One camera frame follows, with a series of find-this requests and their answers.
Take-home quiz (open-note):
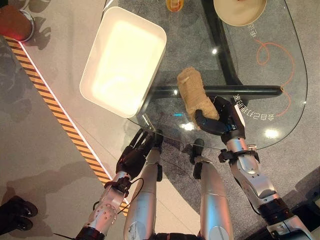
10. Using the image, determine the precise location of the tan cloth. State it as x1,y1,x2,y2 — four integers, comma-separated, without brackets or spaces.
176,66,220,125

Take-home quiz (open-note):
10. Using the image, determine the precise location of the person's foot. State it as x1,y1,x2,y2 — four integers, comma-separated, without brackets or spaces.
0,195,39,235

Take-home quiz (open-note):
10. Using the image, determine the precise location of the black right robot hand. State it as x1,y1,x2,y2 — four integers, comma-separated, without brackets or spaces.
194,95,247,139

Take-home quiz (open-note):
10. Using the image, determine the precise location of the cream round bowl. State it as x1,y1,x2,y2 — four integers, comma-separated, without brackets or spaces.
213,0,268,27

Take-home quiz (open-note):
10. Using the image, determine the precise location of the yellow cup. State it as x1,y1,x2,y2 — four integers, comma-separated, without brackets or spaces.
166,0,185,13

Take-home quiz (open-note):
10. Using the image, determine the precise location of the brown round stool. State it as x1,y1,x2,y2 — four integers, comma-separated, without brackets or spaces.
0,5,35,42

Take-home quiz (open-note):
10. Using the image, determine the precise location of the black table leg frame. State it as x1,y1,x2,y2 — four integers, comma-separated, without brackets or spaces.
149,0,283,101

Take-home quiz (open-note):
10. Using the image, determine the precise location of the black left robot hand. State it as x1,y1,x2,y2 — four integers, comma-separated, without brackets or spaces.
115,128,157,177

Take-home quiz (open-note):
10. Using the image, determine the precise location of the yellow black hazard tape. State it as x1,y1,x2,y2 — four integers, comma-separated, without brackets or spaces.
4,36,131,217

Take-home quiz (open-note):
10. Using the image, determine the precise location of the white rectangular plastic basket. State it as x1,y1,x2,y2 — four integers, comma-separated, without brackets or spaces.
79,6,168,119

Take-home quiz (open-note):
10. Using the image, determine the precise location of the silver right robot leg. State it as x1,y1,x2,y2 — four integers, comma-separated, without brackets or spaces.
189,138,234,240

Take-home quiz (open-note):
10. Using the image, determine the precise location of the orange cable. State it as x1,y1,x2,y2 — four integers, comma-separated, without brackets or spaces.
256,41,296,118

